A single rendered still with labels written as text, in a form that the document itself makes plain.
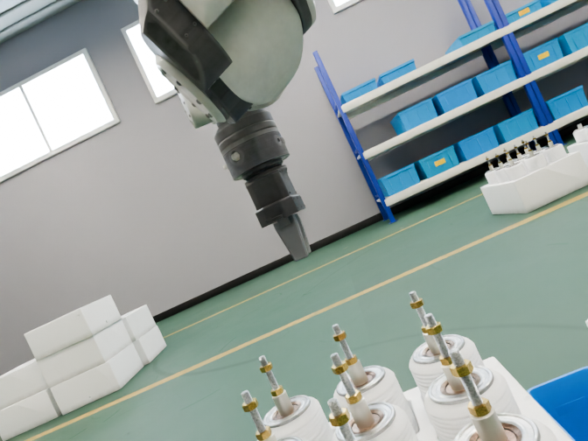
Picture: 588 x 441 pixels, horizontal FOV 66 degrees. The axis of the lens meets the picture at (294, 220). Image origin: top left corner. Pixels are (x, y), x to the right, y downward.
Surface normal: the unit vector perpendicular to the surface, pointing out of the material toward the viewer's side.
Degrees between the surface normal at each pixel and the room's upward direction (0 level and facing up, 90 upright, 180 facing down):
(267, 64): 144
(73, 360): 90
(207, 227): 90
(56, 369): 90
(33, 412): 90
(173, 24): 107
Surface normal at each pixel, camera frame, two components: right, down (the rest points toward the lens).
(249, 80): 0.69, 0.58
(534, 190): 0.04, 0.00
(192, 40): 0.31, 0.22
